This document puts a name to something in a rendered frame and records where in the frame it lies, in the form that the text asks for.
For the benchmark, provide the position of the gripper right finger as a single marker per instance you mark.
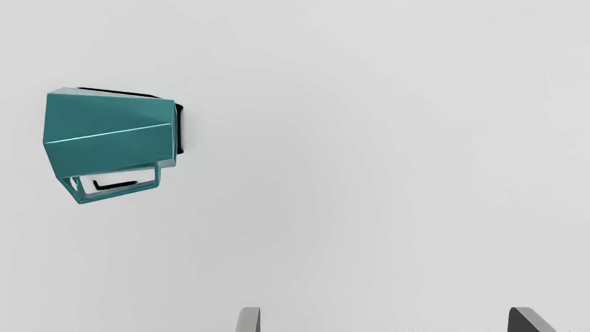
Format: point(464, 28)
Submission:
point(525, 322)

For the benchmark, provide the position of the teal faceted mug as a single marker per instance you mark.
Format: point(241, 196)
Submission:
point(108, 133)

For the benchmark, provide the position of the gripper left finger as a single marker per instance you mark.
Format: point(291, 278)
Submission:
point(249, 321)

